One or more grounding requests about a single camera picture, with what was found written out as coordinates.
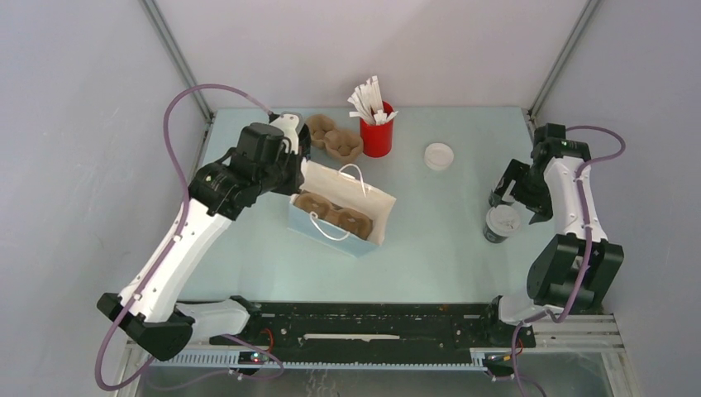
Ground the black coffee cup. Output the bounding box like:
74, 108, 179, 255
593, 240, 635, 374
488, 190, 510, 208
483, 223, 510, 244

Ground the light blue paper bag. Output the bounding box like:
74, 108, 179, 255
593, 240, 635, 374
288, 161, 396, 257

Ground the white plastic cup lid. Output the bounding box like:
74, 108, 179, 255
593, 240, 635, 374
423, 142, 455, 171

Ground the brown two-cup carrier tray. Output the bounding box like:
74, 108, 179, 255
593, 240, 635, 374
293, 191, 374, 242

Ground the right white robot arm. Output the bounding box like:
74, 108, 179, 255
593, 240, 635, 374
480, 123, 626, 346

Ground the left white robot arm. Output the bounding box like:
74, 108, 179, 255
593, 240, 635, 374
97, 112, 310, 361

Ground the brown cardboard cup carrier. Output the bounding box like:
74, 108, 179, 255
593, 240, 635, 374
305, 114, 364, 165

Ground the red ribbed cup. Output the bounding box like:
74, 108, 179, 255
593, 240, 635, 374
360, 118, 394, 158

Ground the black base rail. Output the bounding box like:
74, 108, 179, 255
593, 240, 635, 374
233, 296, 536, 366

